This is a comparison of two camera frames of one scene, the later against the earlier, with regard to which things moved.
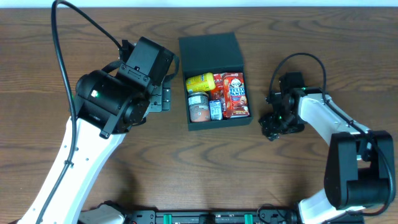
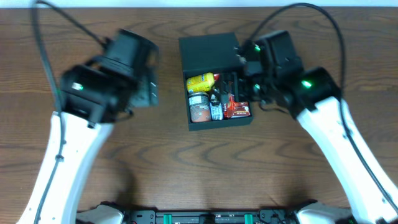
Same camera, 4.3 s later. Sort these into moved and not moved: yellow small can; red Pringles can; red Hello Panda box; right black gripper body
Moved: right black gripper body
Not moved: red Hello Panda box; yellow small can; red Pringles can
